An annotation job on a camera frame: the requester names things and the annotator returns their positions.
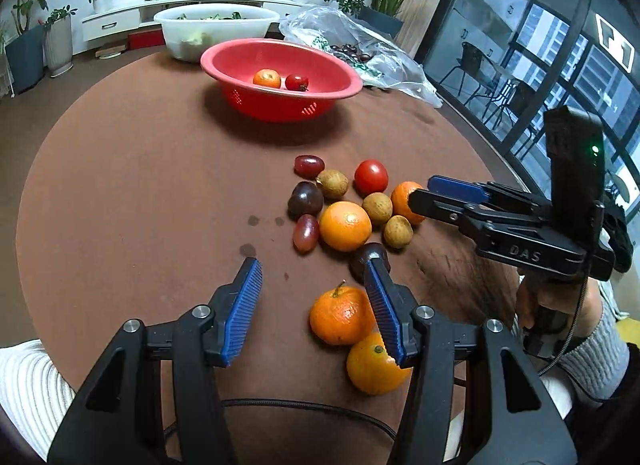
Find red plastic colander bowl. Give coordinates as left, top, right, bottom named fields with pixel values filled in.
left=200, top=38, right=364, bottom=123

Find brown longan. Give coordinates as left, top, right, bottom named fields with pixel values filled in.
left=316, top=170, right=349, bottom=199
left=362, top=192, right=394, bottom=226
left=383, top=215, right=414, bottom=249

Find plant in tall grey pot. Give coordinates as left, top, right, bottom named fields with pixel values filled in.
left=42, top=5, right=78, bottom=78

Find clear plastic bag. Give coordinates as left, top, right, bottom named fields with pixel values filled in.
left=279, top=6, right=443, bottom=108

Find white plastic basin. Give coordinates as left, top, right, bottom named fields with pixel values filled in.
left=153, top=6, right=281, bottom=64

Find person's right forearm grey sleeve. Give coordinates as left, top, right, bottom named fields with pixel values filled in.
left=510, top=290, right=631, bottom=403

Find green white printed packet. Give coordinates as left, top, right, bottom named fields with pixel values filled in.
left=350, top=62, right=387, bottom=89

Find pile of dark cherries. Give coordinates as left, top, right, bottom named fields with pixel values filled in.
left=327, top=43, right=373, bottom=63

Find orange tomato in bowl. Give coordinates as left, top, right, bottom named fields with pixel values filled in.
left=252, top=68, right=282, bottom=90

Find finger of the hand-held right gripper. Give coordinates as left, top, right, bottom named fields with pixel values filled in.
left=427, top=175, right=551, bottom=210
left=407, top=188, right=551, bottom=246

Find red box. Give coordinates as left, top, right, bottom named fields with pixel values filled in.
left=127, top=30, right=163, bottom=50

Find white wire rack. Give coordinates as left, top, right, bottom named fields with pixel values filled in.
left=0, top=30, right=16, bottom=98

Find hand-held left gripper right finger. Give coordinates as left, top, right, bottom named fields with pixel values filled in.
left=364, top=250, right=581, bottom=465

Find green vegetables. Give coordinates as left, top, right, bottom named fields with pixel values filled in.
left=175, top=11, right=247, bottom=22

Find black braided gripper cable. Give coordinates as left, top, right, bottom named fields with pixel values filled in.
left=160, top=397, right=401, bottom=446
left=537, top=202, right=603, bottom=376

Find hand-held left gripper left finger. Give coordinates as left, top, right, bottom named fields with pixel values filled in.
left=47, top=257, right=263, bottom=465

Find tall plant in blue pot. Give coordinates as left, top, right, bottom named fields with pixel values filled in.
left=5, top=0, right=51, bottom=94

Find white knit garment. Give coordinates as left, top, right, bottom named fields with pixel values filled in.
left=0, top=340, right=76, bottom=461

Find person's right hand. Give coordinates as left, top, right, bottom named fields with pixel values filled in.
left=515, top=272, right=603, bottom=341

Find red grape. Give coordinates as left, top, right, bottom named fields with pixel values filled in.
left=292, top=214, right=321, bottom=252
left=293, top=155, right=325, bottom=179

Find black framed glass door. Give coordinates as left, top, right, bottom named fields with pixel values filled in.
left=415, top=0, right=640, bottom=206

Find black metal chair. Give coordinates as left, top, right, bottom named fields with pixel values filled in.
left=495, top=77, right=543, bottom=138
left=440, top=42, right=493, bottom=106

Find orange with stem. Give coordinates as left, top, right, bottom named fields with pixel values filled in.
left=309, top=281, right=378, bottom=347

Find white television cabinet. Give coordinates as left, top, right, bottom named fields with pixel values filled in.
left=81, top=0, right=321, bottom=43

